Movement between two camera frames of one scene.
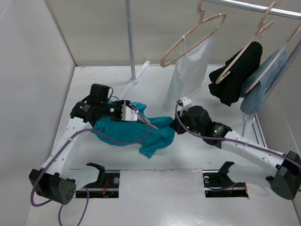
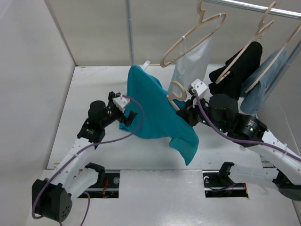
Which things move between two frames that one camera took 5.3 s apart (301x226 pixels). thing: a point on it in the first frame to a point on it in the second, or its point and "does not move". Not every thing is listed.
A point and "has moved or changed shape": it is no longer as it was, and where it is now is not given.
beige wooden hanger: x=140 y=118 to x=174 y=96
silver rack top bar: x=275 y=11 does not move
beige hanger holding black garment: x=261 y=28 does not move
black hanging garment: x=229 y=90 does not move
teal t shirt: x=162 y=137 has moved or changed shape
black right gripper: x=178 y=129 to x=188 y=111
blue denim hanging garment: x=252 y=101 does not move
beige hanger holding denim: x=265 y=70 does not move
